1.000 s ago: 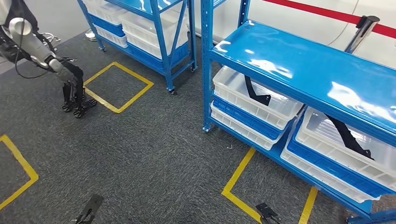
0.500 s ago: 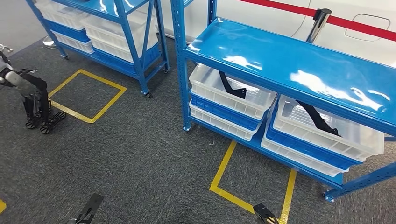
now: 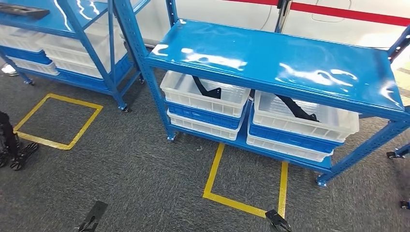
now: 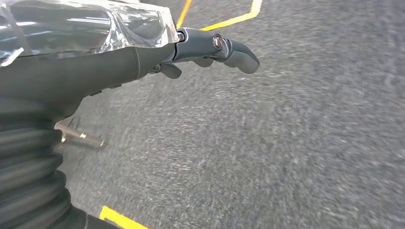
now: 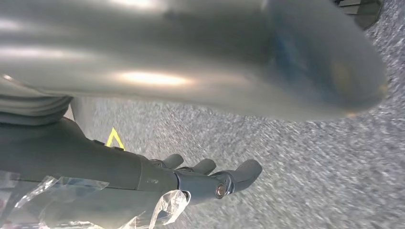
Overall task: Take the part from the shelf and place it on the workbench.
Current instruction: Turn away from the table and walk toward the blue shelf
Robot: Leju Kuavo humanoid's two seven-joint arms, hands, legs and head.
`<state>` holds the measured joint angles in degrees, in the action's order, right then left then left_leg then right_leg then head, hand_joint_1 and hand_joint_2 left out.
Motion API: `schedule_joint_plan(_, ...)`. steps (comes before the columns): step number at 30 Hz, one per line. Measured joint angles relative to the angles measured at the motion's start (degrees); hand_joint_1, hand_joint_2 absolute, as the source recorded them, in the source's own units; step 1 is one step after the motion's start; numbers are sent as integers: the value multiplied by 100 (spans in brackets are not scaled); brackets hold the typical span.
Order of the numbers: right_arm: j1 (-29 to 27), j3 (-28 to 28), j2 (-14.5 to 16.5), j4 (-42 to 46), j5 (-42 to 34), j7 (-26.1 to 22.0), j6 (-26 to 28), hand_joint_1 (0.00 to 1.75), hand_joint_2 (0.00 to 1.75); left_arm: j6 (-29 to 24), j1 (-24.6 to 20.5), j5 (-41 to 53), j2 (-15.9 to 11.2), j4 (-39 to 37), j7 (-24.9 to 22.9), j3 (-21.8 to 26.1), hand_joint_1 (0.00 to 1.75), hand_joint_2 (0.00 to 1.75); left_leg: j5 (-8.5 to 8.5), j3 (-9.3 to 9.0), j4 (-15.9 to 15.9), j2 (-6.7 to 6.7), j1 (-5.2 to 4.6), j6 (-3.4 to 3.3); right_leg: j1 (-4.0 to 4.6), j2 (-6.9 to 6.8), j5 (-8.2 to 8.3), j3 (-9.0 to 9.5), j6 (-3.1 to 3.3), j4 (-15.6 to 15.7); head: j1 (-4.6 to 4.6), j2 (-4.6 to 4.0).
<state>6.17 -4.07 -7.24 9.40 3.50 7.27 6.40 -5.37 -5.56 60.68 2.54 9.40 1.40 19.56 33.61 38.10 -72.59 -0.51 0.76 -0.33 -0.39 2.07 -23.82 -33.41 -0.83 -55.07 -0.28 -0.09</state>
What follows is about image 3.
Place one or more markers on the yellow floor tape square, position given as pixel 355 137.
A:
pixel 86 123
pixel 211 173

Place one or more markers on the white car with red stripe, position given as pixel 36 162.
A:
pixel 224 16

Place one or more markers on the white plastic bin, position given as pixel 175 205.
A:
pixel 288 126
pixel 179 93
pixel 73 60
pixel 19 40
pixel 282 149
pixel 35 67
pixel 205 128

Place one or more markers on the black plastic bracket part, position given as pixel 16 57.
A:
pixel 208 93
pixel 298 110

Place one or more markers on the chrome stanchion post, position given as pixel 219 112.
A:
pixel 282 16

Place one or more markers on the long black plastic part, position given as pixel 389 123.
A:
pixel 22 11

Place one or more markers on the black left wrist camera bracket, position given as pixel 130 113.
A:
pixel 94 213

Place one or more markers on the black stand with ribbed feet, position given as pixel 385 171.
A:
pixel 11 141

